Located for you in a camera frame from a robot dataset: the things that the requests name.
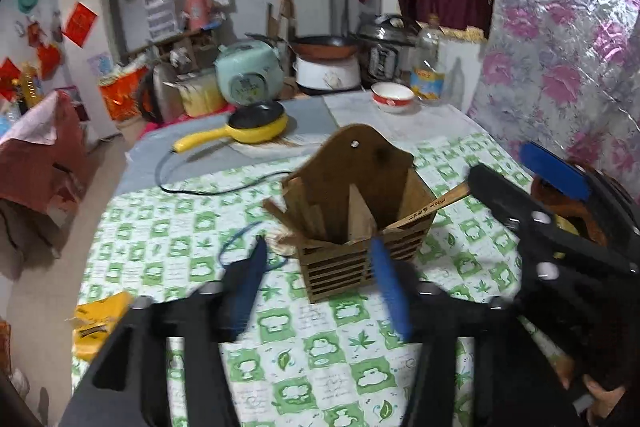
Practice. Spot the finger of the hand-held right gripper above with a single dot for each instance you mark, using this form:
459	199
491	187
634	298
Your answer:
555	172
505	202

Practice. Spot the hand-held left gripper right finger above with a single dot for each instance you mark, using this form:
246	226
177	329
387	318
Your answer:
390	289

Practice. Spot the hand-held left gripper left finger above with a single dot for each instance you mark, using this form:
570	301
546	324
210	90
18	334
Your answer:
247	287

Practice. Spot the wooden chopstick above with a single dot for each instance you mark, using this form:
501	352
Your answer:
435	206

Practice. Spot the slatted wooden chopstick holder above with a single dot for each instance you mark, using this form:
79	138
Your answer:
370	167

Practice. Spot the person's right hand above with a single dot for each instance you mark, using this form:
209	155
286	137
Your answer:
597	402

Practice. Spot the brown plush toy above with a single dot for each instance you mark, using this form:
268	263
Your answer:
542	194

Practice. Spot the white crumpled cloth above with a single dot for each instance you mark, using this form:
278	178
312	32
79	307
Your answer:
282	247

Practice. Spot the green patterned tablecloth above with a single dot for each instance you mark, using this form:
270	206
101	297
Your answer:
320	347

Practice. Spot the white cabinet with fringe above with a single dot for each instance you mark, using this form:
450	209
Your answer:
462	69

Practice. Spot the floral plastic sheet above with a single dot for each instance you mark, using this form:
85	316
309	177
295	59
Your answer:
565	32

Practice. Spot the yellow tissue pack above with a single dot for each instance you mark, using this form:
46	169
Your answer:
100	322

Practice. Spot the red and white bowl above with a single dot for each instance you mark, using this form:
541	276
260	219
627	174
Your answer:
392	98

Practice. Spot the clear bottle with yellow label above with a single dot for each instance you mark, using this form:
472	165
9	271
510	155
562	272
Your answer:
429	67

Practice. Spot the yellow electric frying pan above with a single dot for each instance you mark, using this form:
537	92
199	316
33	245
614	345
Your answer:
257	126

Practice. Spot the black silver pressure cooker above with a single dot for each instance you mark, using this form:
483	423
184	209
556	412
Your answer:
385	54

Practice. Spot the clear plastic food container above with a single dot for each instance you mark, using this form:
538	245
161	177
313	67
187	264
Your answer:
200	96

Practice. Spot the steel kettle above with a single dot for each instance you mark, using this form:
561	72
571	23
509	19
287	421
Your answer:
160	99

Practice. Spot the mint green rice cooker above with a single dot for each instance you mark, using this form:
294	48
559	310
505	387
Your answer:
247	77

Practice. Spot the white pot with wok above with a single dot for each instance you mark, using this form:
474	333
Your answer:
327	77

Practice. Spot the red gift box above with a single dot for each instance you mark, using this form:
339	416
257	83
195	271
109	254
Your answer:
122	91

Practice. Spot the brown frying pan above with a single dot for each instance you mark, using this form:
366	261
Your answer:
325	48

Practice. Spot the red covered furniture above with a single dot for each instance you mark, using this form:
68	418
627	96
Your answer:
35	152

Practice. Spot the pink thermos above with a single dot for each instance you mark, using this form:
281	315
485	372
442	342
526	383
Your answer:
197	9

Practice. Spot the plastic drawer unit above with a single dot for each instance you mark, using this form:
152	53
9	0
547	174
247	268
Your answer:
160	7

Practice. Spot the cooking oil bottle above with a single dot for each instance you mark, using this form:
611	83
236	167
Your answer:
30	84

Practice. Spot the red paper decoration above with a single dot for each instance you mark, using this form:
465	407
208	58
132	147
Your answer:
50	59

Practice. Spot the red diamond paper sign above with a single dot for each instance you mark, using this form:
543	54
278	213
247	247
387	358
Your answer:
80	23

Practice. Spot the white refrigerator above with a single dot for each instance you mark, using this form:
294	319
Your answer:
107	7

